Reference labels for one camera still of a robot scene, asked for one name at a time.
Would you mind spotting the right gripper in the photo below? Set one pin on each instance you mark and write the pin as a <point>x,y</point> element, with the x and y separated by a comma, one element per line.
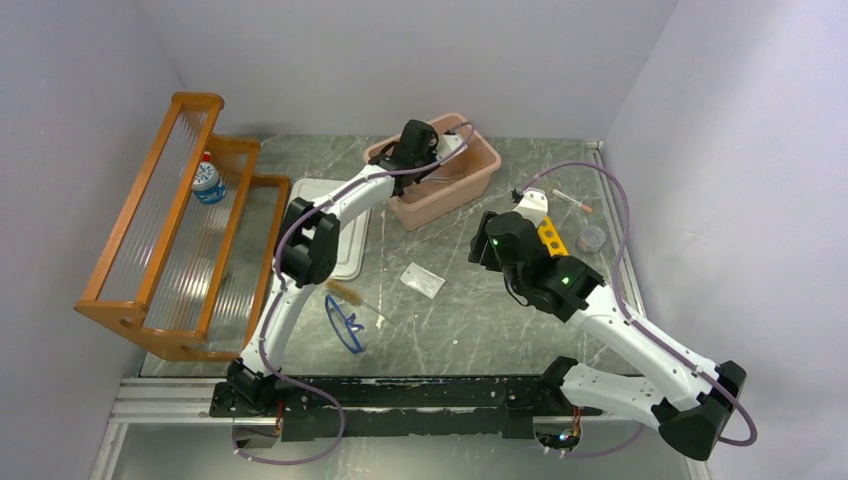
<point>478,243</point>

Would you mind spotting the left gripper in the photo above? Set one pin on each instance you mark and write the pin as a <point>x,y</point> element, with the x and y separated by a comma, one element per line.
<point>433,148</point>

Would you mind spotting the test tube brush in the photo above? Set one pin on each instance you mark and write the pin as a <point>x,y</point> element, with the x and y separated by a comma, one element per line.
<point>353,297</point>

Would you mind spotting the blue safety glasses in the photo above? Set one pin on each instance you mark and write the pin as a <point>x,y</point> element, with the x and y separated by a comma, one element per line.
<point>344,325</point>

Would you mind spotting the metal crucible tongs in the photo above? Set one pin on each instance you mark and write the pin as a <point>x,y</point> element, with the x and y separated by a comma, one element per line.
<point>446,178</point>

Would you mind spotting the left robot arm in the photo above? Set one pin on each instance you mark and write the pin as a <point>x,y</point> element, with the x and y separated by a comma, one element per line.
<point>306,252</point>

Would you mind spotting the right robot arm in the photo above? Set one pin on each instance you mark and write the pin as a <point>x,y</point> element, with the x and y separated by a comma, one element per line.
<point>687,398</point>

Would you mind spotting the pink plastic bin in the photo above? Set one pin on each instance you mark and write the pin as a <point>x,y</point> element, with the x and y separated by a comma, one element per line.
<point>423,202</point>

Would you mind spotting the yellow test tube rack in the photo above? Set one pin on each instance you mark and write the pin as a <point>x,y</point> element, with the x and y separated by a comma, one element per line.
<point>551,238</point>

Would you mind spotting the clear petri dish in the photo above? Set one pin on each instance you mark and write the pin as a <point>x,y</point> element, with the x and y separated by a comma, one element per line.
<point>591,239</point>

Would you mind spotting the white orange marker pen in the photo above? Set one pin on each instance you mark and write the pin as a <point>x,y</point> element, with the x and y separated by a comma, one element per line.
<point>573,201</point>

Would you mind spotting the blue white bottle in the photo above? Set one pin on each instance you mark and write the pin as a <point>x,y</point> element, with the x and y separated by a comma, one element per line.
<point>208,186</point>

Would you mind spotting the orange wooden shelf rack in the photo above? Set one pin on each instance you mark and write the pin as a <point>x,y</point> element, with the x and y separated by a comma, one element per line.
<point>184,280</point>

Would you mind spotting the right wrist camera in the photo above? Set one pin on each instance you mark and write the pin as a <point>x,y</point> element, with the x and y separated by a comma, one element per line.
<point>531,204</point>

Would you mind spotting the black base frame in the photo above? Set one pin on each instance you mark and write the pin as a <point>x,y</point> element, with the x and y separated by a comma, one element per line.
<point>324,406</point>

